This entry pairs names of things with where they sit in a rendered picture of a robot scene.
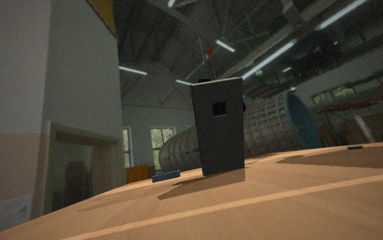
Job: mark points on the black panel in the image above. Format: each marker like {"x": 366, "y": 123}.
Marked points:
{"x": 218, "y": 112}

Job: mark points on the grey square tray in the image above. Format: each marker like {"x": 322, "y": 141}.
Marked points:
{"x": 166, "y": 176}

